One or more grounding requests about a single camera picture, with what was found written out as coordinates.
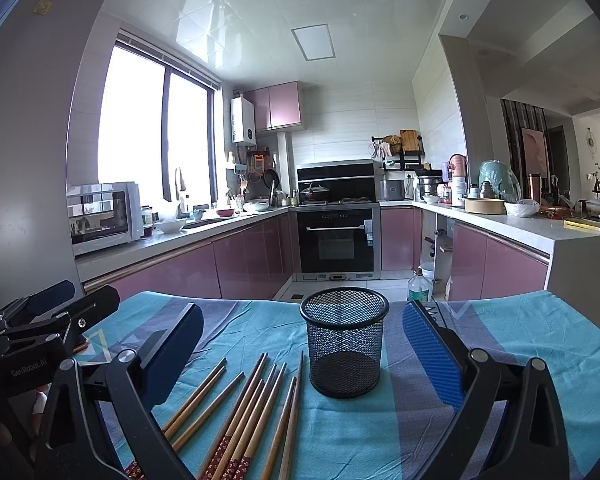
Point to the black wall spice rack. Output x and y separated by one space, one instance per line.
399 152

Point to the white water heater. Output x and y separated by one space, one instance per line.
242 120

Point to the black built-in oven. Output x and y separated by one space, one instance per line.
338 243

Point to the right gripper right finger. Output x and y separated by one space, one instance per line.
531 440

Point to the pink thermos kettle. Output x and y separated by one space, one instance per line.
458 172

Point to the pink wall cabinet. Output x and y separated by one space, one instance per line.
277 107

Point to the oil bottle on floor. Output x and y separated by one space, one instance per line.
419 288

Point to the white microwave oven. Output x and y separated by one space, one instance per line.
104 215

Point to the white ceiling light panel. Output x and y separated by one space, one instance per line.
315 42

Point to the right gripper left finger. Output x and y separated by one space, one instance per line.
74 442

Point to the black range hood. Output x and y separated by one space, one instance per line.
347 181

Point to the kitchen window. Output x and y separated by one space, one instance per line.
156 130

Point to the white bowl on counter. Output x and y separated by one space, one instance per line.
170 226

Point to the grey refrigerator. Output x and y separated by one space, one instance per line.
41 49

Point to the round bamboo steamer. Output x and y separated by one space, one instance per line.
484 206

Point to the black mesh utensil cup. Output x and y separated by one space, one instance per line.
345 327

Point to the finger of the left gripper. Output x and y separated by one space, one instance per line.
79 316
22 311

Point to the blue grey striped tablecloth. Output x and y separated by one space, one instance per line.
389 432

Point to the silver rice cooker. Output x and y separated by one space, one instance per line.
390 190

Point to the teal food cover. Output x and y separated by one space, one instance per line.
503 181

